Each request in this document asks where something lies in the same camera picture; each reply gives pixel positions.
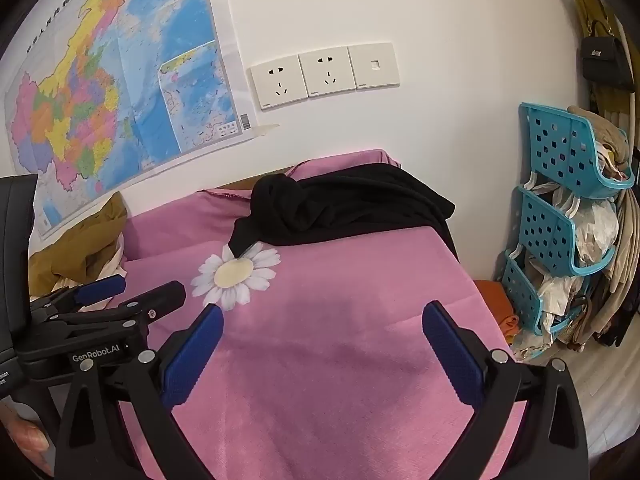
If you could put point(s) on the person's left hand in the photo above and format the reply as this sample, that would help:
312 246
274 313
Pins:
27 440

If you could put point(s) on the mustard brown garment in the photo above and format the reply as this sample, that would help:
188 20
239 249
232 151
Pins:
75 245

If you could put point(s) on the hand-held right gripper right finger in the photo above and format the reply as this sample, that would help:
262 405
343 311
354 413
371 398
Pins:
450 355

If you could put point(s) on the white wall power socket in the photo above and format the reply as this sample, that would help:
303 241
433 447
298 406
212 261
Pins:
278 85
327 72

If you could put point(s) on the pile of beige clothes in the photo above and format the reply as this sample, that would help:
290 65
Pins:
625 240

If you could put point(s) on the orange cloth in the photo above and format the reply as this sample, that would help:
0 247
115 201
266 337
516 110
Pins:
495 305

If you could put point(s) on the colourful wall map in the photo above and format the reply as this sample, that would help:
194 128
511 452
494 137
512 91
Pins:
100 85

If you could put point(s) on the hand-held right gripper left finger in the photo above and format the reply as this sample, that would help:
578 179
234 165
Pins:
195 355

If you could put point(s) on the blue plastic basket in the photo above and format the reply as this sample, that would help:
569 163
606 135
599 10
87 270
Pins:
555 145
545 230
520 290

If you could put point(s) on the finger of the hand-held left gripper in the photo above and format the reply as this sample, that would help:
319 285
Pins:
100 287
150 305

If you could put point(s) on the black handbag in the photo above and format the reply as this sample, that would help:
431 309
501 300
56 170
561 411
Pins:
602 62

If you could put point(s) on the black garment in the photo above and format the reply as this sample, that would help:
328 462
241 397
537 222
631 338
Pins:
350 205

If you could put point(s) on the cream white garment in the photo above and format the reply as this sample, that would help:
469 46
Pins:
112 262

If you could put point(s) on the pink daisy printed blanket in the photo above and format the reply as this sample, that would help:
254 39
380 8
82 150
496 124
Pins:
325 335

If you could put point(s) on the white plastic bag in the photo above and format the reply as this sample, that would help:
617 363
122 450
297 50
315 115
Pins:
595 230
552 295

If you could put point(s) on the mustard hanging garment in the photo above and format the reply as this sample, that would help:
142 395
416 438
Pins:
587 5

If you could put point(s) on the white wall data socket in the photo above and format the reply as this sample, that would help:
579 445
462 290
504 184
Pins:
374 66

